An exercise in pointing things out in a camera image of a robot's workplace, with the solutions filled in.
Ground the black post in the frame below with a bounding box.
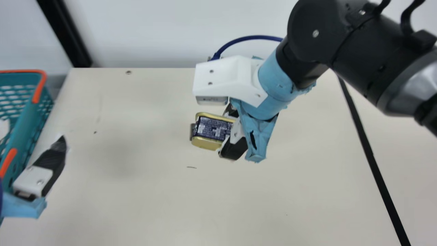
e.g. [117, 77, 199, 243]
[36, 0, 93, 68]

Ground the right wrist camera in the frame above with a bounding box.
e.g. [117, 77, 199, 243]
[193, 55, 269, 107]

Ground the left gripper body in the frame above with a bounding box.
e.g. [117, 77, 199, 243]
[0, 194, 47, 219]

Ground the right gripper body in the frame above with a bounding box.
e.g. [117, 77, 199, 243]
[234, 51, 317, 163]

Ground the black strip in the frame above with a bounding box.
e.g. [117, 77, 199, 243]
[337, 77, 412, 246]

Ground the blue cable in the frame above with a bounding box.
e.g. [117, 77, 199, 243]
[211, 35, 284, 61]

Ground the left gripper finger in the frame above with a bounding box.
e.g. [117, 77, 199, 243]
[12, 134, 69, 202]

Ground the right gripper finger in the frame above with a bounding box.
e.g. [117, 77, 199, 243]
[218, 121, 249, 161]

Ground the teal shopping basket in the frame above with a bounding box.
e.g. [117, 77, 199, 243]
[0, 69, 55, 227]

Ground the rectangular tin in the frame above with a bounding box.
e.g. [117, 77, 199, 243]
[190, 112, 237, 152]

